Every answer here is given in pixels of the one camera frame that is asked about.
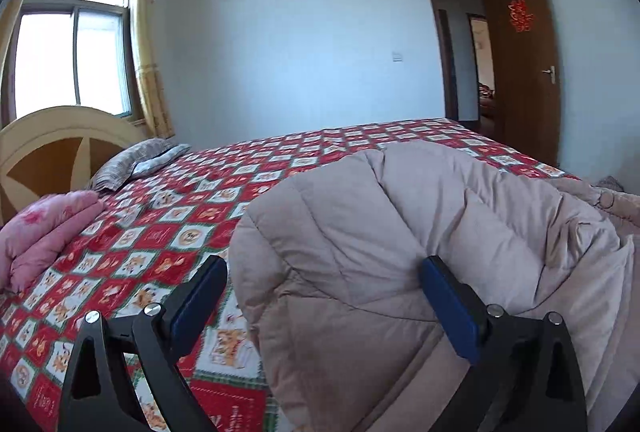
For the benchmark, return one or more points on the brown wooden door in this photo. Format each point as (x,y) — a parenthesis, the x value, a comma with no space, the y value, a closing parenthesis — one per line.
(520,102)

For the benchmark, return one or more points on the grey pillow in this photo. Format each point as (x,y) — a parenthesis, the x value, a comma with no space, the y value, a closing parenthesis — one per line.
(135,160)

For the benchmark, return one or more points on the red paper door decoration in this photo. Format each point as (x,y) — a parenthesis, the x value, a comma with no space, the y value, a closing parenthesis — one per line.
(521,15)

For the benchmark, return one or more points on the grey cloth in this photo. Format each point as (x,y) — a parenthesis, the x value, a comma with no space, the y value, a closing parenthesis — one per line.
(611,183)

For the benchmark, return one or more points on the pink folded blanket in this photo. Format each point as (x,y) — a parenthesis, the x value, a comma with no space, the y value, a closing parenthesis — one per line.
(45,232)

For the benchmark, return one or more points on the red patchwork printed bedspread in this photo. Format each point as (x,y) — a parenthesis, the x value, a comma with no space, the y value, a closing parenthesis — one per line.
(200,192)

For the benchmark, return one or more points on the window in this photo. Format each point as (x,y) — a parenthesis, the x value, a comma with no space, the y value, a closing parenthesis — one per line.
(75,47)

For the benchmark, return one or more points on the dark wooden door frame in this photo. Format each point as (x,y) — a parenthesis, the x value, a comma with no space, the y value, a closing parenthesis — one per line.
(435,37)

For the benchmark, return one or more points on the beige down jacket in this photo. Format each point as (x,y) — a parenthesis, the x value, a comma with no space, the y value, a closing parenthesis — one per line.
(350,237)

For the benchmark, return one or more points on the yellow curtain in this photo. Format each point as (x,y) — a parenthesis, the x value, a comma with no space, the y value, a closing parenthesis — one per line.
(150,62)

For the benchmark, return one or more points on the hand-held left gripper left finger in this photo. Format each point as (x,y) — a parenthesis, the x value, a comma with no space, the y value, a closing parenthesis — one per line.
(200,307)

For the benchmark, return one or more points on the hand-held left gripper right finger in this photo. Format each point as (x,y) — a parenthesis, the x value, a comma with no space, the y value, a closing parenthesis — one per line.
(450,312)

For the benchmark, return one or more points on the cream wooden headboard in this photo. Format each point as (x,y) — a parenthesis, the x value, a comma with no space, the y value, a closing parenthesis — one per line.
(50,147)

